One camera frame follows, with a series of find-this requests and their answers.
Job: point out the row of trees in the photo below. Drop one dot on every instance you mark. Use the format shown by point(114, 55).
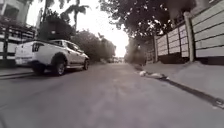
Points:
point(93, 45)

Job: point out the grey asphalt road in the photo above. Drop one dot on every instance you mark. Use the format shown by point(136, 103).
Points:
point(100, 100)

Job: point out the litter on road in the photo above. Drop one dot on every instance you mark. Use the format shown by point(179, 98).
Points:
point(150, 74)

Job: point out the white pickup truck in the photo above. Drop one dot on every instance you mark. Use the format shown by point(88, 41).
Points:
point(53, 55)

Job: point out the palm trees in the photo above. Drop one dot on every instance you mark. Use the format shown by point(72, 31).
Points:
point(75, 13)

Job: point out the dark gutter strip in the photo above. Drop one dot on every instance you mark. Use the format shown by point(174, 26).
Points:
point(190, 90)

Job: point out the grey concrete sidewalk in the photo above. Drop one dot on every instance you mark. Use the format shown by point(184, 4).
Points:
point(196, 78)

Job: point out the white slatted fence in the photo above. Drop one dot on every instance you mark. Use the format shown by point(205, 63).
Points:
point(200, 33)

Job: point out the concrete kerb strip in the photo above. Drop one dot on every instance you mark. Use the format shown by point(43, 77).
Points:
point(13, 72)

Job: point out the dark metal gate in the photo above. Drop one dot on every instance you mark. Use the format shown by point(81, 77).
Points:
point(15, 41)

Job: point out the multi-storey building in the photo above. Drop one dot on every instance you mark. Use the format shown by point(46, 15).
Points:
point(13, 10)

